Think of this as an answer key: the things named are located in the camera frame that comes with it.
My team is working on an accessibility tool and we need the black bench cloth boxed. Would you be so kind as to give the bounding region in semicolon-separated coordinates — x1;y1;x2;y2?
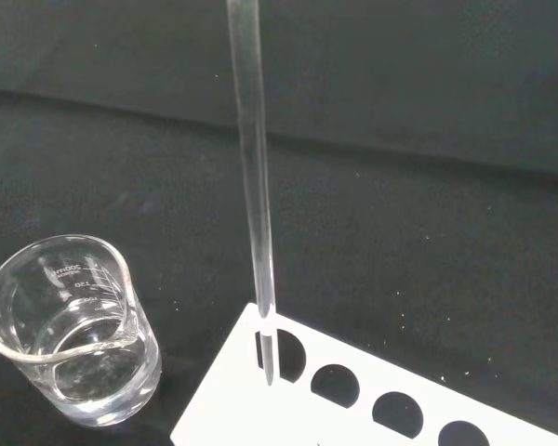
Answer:
0;0;558;446

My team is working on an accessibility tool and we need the white test tube rack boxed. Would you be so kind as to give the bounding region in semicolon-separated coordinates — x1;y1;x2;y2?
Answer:
168;302;558;446

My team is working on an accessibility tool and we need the glass beaker with water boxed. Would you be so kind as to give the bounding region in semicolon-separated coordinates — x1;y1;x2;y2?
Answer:
0;233;163;428

